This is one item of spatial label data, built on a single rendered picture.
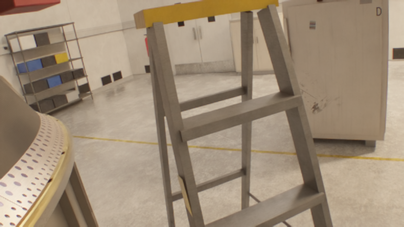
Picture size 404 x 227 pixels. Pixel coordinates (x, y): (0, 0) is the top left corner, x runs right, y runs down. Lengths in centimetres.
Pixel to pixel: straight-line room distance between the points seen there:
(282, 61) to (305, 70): 210
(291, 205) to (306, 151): 17
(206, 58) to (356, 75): 534
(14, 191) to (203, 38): 722
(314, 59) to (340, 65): 25
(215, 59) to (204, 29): 84
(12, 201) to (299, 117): 76
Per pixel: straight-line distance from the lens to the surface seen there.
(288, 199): 94
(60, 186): 77
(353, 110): 307
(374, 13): 289
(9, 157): 78
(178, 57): 817
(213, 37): 758
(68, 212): 88
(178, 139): 73
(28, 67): 657
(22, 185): 73
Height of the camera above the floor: 148
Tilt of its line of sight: 19 degrees down
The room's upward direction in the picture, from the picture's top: 10 degrees counter-clockwise
